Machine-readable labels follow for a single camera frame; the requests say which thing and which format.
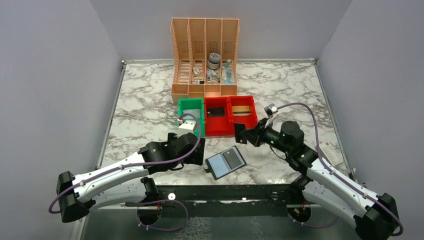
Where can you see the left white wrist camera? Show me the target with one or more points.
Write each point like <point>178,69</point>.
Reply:
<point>186,127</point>

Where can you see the black credit card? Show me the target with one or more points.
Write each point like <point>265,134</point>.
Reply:
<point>238,128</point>
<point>215,112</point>

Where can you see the small white box in organizer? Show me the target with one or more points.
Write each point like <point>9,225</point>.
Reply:
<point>196,71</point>

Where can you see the silver card in green bin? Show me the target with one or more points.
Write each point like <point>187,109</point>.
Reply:
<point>194,112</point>

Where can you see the small white bottle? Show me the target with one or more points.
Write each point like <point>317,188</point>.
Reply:
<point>208,76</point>

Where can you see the green capped tube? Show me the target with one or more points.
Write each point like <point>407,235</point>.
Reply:
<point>226,64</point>

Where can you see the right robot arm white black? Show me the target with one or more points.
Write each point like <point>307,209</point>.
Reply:
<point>373,216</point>

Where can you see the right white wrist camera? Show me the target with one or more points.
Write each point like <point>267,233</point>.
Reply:
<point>272,112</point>

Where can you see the gold credit card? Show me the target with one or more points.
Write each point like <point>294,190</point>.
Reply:
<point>241,110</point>

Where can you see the peach desk file organizer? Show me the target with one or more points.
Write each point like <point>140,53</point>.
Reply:
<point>193,39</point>

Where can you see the blue packaged item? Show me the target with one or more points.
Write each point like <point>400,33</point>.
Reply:
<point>227,76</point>

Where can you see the small white box red label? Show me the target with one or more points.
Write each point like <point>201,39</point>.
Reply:
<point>330,154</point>

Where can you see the green plastic bin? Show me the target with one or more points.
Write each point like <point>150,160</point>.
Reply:
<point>193,103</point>

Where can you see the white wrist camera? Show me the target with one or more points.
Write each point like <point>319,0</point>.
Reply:
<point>186,127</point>
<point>272,112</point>

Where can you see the red plastic bin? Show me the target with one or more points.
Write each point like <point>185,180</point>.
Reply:
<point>218,126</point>
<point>251,120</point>

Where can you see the green marker pen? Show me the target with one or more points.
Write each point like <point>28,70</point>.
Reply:
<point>216,76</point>

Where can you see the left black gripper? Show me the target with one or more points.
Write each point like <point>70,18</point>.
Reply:
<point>197,149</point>

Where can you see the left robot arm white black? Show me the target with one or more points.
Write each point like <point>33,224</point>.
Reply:
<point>128,180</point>

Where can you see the black card holder wallet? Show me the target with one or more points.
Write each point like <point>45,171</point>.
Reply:
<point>224,163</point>

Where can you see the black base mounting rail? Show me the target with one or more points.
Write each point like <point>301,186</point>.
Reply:
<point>285,194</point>

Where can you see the round grey tin jar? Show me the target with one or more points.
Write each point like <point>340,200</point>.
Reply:
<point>214,61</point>

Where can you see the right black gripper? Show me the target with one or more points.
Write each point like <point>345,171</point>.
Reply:
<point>251,134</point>

